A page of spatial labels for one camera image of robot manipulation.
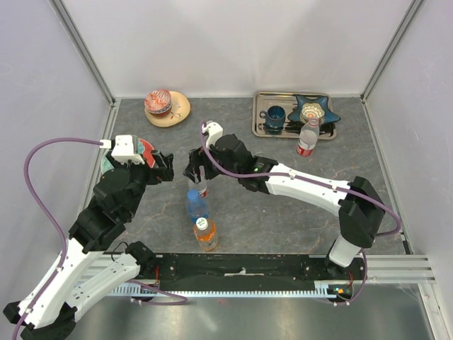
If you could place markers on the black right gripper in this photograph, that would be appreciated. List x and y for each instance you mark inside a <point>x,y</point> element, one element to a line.
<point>197,157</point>

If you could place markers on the clear bottle red label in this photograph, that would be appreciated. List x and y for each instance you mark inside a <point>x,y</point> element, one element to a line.
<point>308,137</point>

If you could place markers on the orange drink bottle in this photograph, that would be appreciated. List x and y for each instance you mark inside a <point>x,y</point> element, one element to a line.
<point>206,233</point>

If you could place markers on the small patterned bowl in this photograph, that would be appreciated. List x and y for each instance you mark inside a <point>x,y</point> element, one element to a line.
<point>312,111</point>

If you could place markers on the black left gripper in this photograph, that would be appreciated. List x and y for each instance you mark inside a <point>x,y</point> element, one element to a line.
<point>165,172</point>

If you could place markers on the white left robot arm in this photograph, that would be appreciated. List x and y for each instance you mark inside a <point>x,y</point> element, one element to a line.
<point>60,300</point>

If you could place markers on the blue star-shaped dish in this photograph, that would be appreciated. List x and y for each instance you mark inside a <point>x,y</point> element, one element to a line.
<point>330,116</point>

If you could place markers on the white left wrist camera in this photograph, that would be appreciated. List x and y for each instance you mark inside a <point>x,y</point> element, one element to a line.
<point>124,149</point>

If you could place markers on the teal red floral plate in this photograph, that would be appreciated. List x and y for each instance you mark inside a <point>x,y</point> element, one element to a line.
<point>145,148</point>

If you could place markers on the clear bottle red cap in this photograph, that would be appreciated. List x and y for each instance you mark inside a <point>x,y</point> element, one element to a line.
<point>200,183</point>

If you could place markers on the blue ceramic cup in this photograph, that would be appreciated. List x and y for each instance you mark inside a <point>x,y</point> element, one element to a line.
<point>274,117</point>

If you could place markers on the red patterned bowl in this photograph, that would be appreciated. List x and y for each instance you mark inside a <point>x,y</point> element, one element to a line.
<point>158,102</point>

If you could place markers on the silver metal tray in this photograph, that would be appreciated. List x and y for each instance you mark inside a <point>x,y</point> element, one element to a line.
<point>291,130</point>

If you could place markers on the beige floral plate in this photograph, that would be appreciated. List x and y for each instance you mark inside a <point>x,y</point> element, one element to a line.
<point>178,112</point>

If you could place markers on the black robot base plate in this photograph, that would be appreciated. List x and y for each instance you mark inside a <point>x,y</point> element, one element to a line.
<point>177,271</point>

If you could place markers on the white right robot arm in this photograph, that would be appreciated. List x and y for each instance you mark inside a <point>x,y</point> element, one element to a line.
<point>356,203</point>

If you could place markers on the blue water bottle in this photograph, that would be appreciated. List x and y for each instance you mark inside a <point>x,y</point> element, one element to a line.
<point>196,206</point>

